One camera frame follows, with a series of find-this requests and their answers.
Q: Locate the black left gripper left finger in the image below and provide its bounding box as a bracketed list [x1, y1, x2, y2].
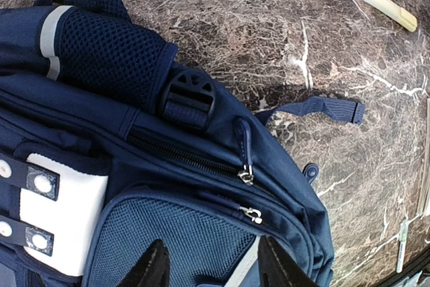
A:
[118, 239, 170, 287]

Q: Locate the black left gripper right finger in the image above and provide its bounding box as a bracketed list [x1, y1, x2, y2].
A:
[257, 236, 318, 287]

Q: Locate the navy blue student backpack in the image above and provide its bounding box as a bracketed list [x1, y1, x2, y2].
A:
[0, 0, 366, 287]

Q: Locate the white pen with green tip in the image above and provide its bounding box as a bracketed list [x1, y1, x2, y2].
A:
[396, 218, 409, 274]

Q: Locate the pale yellow highlighter marker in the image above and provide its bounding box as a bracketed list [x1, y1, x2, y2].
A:
[362, 0, 417, 32]

